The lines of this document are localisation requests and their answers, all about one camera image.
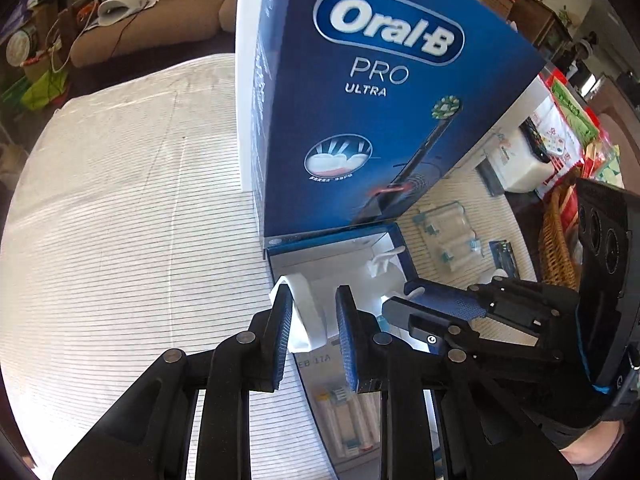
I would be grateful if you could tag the beige sofa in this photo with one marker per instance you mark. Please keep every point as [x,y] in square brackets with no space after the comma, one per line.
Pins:
[175,15]

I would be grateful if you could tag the black remote control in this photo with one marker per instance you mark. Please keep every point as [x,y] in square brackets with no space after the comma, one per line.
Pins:
[535,142]

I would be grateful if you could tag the white brush head box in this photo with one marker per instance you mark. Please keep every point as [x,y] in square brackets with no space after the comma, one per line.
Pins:
[340,425]

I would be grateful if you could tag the white curved device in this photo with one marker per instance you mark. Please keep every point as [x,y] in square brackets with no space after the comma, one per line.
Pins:
[120,7]

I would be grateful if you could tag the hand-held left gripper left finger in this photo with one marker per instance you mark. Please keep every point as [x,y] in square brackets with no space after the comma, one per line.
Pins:
[280,340]

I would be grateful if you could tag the clear brush head blister pack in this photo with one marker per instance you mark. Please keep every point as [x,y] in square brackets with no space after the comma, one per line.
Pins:
[450,235]

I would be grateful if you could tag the white paper leaflet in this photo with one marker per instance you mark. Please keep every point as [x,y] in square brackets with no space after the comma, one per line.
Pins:
[300,310]

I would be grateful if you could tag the brown wicker basket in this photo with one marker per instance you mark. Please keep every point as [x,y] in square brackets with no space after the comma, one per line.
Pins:
[557,240]

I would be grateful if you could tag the white tissue box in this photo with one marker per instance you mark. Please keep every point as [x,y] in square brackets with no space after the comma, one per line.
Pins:
[515,165]

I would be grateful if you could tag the dark grey flat bar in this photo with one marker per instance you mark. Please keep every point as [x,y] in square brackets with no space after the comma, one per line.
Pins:
[492,180]

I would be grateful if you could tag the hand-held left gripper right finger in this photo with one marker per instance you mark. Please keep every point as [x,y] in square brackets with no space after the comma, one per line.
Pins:
[347,345]

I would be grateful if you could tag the person's right forearm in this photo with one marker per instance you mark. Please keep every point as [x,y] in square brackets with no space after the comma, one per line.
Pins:
[595,447]

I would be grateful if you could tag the blue electric toothbrush box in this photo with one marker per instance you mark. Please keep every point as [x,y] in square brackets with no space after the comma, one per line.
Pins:
[350,135]

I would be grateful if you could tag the dark wooden cabinet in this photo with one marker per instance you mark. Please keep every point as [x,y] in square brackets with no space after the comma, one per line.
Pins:
[540,20]

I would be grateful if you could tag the white striped tablecloth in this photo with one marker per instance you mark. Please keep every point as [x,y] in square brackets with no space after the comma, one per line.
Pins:
[125,210]

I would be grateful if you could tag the blue brush head packet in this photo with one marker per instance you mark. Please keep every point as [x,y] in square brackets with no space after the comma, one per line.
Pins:
[502,257]

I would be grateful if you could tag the red white snack bag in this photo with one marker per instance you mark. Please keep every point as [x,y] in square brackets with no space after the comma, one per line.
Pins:
[557,150]

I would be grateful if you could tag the green snack bag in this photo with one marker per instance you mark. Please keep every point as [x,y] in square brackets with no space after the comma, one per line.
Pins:
[575,110]

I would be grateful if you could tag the green plastic bag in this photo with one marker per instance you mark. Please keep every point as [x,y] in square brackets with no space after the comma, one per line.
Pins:
[42,90]

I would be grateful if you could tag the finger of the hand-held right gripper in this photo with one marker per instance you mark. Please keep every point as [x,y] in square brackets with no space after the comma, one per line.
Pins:
[450,306]
[515,345]

